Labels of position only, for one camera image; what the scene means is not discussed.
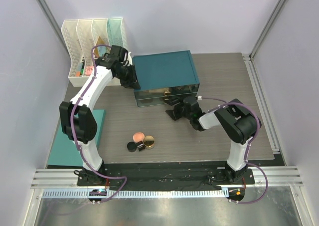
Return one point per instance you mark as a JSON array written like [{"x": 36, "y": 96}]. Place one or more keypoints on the triangular gold teal card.
[{"x": 101, "y": 49}]

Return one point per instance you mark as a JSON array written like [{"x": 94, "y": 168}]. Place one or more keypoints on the teal drawer cabinet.
[{"x": 165, "y": 70}]

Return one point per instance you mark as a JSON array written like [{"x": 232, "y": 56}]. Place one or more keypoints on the white perforated file organizer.
[{"x": 80, "y": 35}]

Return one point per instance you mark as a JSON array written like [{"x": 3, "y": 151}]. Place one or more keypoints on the gold round compact jar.
[{"x": 149, "y": 142}]

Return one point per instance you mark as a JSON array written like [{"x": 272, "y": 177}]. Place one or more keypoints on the pink eraser block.
[{"x": 88, "y": 70}]

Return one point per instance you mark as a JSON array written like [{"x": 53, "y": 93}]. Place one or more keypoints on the small black jar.
[{"x": 140, "y": 146}]

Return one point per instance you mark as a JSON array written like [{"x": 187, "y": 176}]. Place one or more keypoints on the clear acrylic drawer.
[
  {"x": 156, "y": 101},
  {"x": 170, "y": 91}
]

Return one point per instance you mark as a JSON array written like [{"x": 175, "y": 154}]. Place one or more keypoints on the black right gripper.
[{"x": 174, "y": 101}]

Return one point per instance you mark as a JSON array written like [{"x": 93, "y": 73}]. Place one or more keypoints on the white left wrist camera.
[{"x": 128, "y": 59}]

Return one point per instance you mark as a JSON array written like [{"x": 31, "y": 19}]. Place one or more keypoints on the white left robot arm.
[{"x": 76, "y": 115}]

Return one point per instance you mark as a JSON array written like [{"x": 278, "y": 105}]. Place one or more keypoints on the orange green markers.
[{"x": 80, "y": 68}]

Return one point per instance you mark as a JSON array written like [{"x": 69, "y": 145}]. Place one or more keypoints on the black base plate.
[{"x": 213, "y": 173}]

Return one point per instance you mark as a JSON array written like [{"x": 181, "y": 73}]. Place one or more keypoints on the black round lid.
[{"x": 131, "y": 146}]

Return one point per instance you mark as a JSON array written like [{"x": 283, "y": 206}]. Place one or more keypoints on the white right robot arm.
[{"x": 239, "y": 122}]

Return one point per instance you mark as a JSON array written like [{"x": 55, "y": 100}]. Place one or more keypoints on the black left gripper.
[{"x": 132, "y": 82}]

